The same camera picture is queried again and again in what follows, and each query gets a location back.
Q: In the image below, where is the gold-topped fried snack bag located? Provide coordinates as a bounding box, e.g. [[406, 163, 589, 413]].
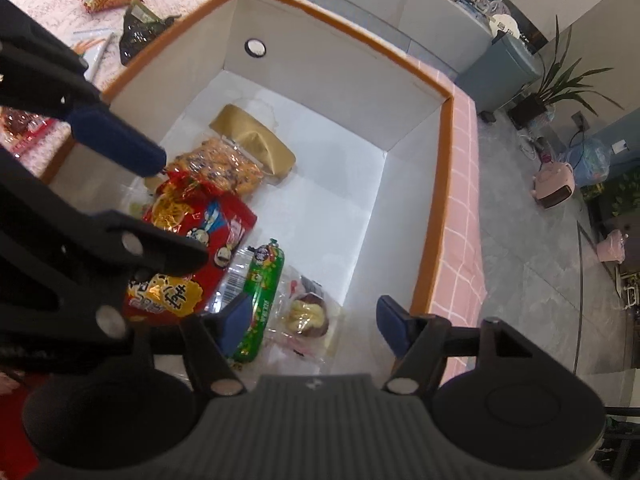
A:
[[165, 104, 297, 198]]

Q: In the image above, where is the red cartoon noodle snack bag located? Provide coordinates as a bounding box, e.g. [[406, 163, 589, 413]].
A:
[[122, 169, 259, 322]]

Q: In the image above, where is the pink heater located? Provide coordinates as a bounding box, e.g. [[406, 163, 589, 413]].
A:
[[531, 160, 576, 211]]

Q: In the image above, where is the green ivy plant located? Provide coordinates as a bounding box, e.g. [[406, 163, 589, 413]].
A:
[[580, 170, 640, 221]]

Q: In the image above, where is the blue water jug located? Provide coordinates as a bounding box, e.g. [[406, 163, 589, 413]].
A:
[[562, 135, 611, 186]]

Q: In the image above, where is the green sausage stick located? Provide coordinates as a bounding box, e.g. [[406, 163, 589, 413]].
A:
[[232, 240, 286, 365]]

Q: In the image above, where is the clear small cake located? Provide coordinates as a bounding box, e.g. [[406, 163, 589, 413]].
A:
[[267, 267, 346, 361]]

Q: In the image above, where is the red cloth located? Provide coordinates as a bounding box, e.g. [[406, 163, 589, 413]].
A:
[[0, 370, 36, 461]]

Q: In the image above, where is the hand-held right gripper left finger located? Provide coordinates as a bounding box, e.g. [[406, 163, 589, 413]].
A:
[[150, 292, 253, 397]]

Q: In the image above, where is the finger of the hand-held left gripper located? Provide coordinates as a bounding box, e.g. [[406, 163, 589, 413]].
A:
[[0, 152, 209, 341], [0, 0, 167, 177]]

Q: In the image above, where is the pink small bin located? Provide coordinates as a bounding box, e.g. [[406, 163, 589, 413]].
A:
[[597, 229, 630, 262]]

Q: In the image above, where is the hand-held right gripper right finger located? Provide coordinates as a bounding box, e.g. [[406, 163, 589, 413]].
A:
[[376, 296, 581, 396]]

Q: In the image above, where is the black snack packet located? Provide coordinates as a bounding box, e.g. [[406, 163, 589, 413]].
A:
[[120, 1, 182, 66]]

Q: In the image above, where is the grey television console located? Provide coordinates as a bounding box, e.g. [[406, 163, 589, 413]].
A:
[[240, 0, 506, 81]]

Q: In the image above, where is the grey trash bin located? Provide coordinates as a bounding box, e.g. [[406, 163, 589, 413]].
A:
[[455, 30, 543, 113]]

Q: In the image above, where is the long-leaf plant in black pot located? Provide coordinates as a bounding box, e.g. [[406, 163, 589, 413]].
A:
[[507, 15, 623, 128]]

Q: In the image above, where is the orange cardboard box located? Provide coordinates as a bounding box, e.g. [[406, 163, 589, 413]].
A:
[[40, 0, 453, 376]]

